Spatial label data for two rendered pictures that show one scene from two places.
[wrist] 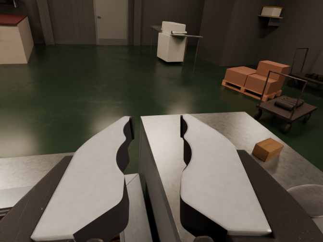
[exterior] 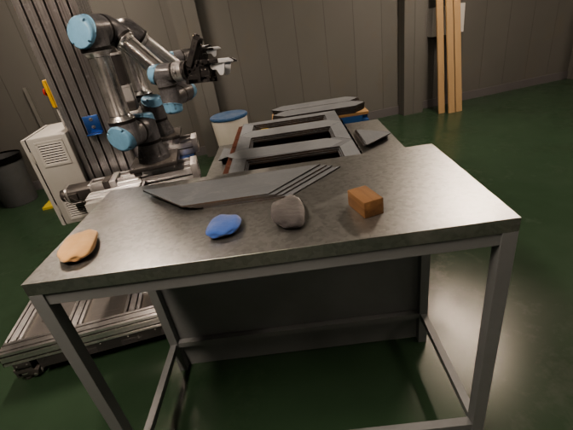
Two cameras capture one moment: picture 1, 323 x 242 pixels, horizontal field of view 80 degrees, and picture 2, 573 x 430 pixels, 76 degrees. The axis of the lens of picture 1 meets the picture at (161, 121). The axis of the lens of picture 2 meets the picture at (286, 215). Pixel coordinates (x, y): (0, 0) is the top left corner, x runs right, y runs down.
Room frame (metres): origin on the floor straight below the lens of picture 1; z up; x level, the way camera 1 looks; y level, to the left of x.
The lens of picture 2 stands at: (0.74, -1.38, 1.57)
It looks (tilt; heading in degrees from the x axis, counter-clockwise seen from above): 28 degrees down; 110
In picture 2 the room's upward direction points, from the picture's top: 9 degrees counter-clockwise
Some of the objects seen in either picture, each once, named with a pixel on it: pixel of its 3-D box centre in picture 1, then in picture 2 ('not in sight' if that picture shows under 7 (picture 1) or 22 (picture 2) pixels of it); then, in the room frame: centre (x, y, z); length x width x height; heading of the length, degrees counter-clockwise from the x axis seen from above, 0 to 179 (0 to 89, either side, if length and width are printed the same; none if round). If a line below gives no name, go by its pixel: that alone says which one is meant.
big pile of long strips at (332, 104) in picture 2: not in sight; (316, 109); (0.00, 1.76, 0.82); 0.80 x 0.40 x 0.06; 17
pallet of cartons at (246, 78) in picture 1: (254, 76); not in sight; (4.55, -2.05, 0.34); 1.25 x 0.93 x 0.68; 30
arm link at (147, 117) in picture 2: not in sight; (142, 126); (-0.46, 0.10, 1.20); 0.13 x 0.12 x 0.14; 93
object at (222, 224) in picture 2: not in sight; (224, 224); (0.24, -0.56, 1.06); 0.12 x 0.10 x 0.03; 104
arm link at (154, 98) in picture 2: not in sight; (153, 107); (-0.70, 0.54, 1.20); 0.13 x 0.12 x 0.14; 144
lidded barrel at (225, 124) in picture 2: not in sight; (233, 136); (-1.39, 2.86, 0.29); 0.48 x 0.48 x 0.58
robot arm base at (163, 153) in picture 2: not in sight; (151, 148); (-0.46, 0.11, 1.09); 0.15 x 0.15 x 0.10
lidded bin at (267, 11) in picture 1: (271, 11); not in sight; (7.08, -3.04, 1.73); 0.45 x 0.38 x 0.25; 29
